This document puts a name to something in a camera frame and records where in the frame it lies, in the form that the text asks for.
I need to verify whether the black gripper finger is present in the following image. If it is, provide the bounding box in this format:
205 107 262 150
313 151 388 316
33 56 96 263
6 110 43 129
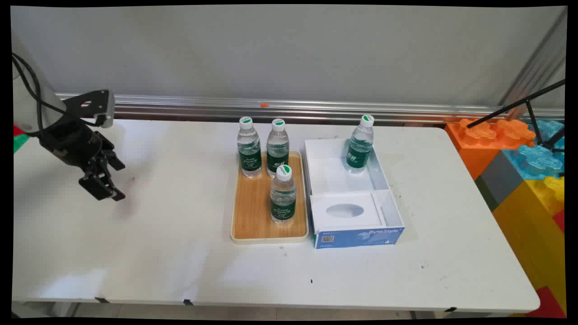
96 132 126 172
79 164 126 202

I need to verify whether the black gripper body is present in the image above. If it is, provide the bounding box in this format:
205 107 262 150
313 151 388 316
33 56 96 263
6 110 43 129
40 118 104 168

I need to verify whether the green label water bottle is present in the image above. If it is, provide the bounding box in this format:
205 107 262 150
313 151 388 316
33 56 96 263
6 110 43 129
266 118 290 179
346 114 375 174
237 116 262 178
270 165 298 224

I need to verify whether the bamboo tray with cream rim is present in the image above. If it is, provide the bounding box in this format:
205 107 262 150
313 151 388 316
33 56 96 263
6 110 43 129
230 150 309 245

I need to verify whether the white and blue cardboard box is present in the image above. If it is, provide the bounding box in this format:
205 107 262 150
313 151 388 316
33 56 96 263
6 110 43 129
303 138 406 250

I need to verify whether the orange foam building block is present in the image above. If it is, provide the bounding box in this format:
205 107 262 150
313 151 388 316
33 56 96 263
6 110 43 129
445 118 537 181

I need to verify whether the black tripod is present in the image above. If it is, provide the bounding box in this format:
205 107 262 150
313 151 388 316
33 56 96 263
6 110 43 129
466 79 566 152

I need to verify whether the grey foam building block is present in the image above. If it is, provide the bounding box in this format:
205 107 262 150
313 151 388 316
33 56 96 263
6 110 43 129
475 151 527 212

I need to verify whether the blue foam building block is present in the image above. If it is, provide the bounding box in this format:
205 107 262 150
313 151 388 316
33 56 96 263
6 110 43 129
528 119 565 149
502 144 565 180

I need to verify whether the red foam building block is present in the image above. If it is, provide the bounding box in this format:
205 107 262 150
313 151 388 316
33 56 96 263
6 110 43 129
526 285 566 319

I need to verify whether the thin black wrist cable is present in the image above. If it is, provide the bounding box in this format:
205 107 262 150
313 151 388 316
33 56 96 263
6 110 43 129
13 59 102 127
13 53 46 136

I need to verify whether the aluminium wall rail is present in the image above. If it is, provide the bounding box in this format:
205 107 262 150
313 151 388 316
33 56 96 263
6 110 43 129
54 93 565 125

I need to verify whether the aluminium frame post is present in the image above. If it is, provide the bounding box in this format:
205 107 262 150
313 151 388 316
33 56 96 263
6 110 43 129
499 7 567 109

